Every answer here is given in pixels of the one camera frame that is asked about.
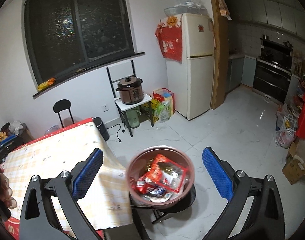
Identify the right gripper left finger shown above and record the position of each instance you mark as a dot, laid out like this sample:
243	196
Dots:
38	216

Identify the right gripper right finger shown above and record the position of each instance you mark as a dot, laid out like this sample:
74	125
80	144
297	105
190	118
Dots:
265	219

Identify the blue snack bag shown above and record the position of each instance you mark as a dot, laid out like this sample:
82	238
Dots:
158	192

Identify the gold foil wrapper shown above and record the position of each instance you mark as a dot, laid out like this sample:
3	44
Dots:
168	168

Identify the red food package sleeve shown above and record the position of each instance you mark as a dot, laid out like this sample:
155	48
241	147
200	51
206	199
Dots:
171	182

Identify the red crushed can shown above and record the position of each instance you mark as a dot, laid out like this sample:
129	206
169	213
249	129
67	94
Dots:
144	185

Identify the brown trash bin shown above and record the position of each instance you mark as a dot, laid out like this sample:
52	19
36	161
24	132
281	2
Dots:
140	164

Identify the left hand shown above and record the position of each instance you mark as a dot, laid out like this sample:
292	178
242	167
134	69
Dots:
6	191

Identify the snack bags pile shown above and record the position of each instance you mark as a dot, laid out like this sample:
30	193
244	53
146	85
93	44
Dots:
3	131

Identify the checkered tablecloth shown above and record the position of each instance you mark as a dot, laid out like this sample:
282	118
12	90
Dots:
106	203

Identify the cardboard box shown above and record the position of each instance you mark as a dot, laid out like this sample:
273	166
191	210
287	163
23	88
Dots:
294	168

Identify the black round stool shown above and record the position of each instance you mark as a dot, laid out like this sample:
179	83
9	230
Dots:
62	105

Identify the yellow packet on sill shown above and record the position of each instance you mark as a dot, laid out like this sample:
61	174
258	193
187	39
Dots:
46	84

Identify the small black bin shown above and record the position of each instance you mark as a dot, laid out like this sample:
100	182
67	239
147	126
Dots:
101	128

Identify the colourful shopping bag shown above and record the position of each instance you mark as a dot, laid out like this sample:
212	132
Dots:
161	105

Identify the white refrigerator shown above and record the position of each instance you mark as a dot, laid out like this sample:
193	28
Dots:
191	79

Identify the black oven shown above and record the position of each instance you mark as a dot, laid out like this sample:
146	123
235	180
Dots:
273	69

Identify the green kettle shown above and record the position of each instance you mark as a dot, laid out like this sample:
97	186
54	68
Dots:
133	117

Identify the black metal shelf rack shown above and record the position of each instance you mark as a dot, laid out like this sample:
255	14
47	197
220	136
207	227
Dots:
122	108

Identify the brown rice cooker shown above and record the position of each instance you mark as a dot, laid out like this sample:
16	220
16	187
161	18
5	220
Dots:
130	90

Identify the red cloth on fridge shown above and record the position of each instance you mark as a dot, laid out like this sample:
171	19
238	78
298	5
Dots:
169	37

